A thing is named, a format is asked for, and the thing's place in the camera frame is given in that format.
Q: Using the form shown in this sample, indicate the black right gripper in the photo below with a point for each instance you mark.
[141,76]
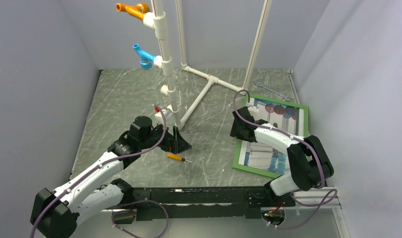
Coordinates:
[235,132]

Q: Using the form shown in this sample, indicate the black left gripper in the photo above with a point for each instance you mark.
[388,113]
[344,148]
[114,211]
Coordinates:
[175,144]

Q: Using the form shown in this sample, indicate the green wooden photo frame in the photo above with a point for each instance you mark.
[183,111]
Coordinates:
[261,159]

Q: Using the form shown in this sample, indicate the white PVC pipe stand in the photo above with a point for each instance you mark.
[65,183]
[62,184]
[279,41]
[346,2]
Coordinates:
[185,56]

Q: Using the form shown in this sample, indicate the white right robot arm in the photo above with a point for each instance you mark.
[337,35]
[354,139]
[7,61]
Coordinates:
[308,161]

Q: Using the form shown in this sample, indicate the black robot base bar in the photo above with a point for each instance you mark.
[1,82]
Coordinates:
[203,202]

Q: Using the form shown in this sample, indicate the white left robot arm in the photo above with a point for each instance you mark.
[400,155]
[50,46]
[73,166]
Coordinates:
[57,213]

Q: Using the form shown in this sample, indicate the silver open-end wrench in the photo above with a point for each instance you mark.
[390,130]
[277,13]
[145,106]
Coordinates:
[261,84]

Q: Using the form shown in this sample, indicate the blue plastic faucet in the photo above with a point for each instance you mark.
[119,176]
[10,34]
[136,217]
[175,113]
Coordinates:
[146,59]

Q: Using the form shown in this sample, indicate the orange plastic faucet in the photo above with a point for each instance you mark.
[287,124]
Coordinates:
[138,11]

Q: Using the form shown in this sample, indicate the orange handled screwdriver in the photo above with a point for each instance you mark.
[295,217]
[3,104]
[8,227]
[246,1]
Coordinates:
[177,158]

